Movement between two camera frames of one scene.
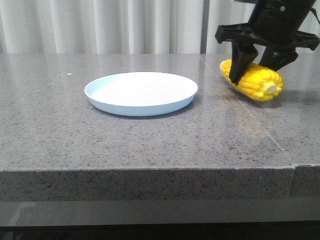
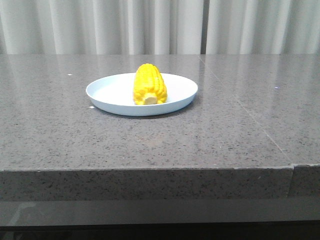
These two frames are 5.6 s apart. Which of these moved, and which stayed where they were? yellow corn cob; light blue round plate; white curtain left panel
Moved: yellow corn cob
Stayed: light blue round plate; white curtain left panel
